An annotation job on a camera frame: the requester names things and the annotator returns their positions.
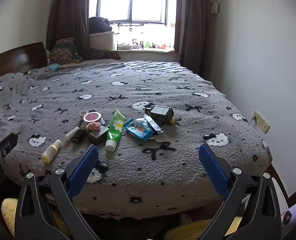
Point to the blue snack packet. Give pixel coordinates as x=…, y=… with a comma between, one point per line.
x=138, y=130

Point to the beige wall socket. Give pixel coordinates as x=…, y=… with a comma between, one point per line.
x=265, y=126
x=256, y=116

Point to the white small jar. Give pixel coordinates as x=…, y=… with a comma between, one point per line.
x=82, y=118

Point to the white storage box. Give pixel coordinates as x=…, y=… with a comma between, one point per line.
x=101, y=41

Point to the pink small toy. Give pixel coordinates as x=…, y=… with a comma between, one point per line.
x=94, y=126

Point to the dark wooden headboard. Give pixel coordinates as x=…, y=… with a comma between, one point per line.
x=12, y=60

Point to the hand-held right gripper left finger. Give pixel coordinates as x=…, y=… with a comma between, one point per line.
x=84, y=171

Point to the patterned brown cushion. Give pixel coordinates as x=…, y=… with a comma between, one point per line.
x=62, y=52

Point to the green small toy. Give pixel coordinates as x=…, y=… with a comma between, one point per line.
x=148, y=44

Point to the brown curtain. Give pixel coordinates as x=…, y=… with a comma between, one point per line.
x=193, y=17
x=67, y=10

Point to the dark square perfume bottle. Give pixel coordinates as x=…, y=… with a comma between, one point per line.
x=97, y=136

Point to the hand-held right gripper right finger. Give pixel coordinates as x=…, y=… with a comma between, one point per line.
x=214, y=171

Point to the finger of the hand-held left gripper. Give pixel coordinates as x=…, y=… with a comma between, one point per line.
x=7, y=143

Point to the yellow small cap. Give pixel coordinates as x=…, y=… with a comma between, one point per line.
x=172, y=121

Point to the white small bottle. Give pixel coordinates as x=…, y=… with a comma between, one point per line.
x=71, y=133

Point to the pink round tin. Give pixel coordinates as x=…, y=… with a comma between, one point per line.
x=92, y=117

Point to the dark bundled clothes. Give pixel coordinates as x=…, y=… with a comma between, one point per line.
x=99, y=25

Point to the brown cardboard piece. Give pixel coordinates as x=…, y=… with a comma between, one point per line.
x=161, y=137

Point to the grey printed blanket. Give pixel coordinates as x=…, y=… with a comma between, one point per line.
x=138, y=92

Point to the green daisy tube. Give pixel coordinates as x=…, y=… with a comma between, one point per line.
x=114, y=130

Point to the small plush toy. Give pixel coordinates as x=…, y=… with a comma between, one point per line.
x=135, y=42

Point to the yellow small bottle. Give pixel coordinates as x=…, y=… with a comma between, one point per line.
x=50, y=153

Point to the teal small item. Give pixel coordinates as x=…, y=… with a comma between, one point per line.
x=54, y=66

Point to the window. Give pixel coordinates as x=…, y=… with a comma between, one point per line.
x=115, y=2

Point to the silver foil packet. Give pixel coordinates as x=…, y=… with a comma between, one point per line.
x=154, y=126

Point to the dark green bottle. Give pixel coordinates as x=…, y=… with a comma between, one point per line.
x=79, y=136
x=160, y=113

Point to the wall switch panel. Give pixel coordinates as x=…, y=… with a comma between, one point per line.
x=215, y=7

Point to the dark cloth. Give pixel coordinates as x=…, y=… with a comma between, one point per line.
x=102, y=54

